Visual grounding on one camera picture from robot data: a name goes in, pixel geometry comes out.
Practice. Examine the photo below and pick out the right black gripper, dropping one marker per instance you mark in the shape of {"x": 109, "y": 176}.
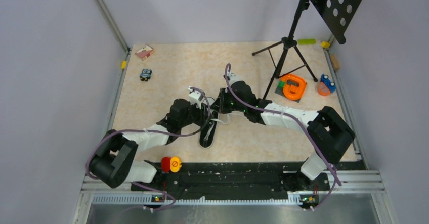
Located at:
{"x": 220, "y": 103}

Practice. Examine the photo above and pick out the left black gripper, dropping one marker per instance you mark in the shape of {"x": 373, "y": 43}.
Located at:
{"x": 202, "y": 114}

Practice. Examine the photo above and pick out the white shoelace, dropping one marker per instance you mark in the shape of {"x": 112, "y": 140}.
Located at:
{"x": 219, "y": 119}

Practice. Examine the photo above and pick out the black white canvas sneaker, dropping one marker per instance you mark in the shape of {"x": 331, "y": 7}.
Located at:
{"x": 204, "y": 146}

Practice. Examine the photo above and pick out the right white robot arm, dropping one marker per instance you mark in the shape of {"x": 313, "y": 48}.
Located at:
{"x": 326, "y": 130}

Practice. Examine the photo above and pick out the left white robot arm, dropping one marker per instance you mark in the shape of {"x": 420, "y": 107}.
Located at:
{"x": 113, "y": 160}

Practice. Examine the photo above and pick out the red yellow emergency button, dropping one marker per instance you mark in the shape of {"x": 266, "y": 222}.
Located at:
{"x": 171, "y": 164}

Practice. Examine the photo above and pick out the blue owl toy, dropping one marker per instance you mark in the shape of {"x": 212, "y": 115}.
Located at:
{"x": 145, "y": 75}

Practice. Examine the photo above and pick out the pink red box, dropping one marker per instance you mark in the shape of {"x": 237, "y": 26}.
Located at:
{"x": 144, "y": 52}

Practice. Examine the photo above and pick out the yellow clip left edge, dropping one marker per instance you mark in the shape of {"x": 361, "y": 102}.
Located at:
{"x": 124, "y": 64}

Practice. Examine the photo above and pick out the blue orange toy car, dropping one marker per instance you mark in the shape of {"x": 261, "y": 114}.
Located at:
{"x": 326, "y": 86}

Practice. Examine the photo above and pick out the green block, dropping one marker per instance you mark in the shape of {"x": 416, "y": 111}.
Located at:
{"x": 306, "y": 41}

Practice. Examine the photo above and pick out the yellow corner block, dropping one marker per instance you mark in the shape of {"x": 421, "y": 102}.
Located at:
{"x": 325, "y": 44}

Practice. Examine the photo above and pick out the wooden block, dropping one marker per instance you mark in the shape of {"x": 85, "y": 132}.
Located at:
{"x": 335, "y": 63}

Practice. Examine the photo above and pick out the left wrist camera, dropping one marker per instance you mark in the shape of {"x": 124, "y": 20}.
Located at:
{"x": 196, "y": 97}

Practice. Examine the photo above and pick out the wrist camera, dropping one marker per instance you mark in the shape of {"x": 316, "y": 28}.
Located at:
{"x": 233, "y": 78}
{"x": 196, "y": 97}

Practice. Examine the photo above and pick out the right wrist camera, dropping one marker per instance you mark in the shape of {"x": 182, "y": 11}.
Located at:
{"x": 233, "y": 78}

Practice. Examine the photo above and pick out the orange ring toy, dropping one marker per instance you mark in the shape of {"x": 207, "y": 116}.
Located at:
{"x": 291, "y": 87}

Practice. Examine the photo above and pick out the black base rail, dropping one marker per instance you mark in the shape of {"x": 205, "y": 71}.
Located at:
{"x": 238, "y": 181}

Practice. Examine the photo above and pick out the white cable duct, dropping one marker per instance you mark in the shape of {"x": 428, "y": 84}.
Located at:
{"x": 147, "y": 199}

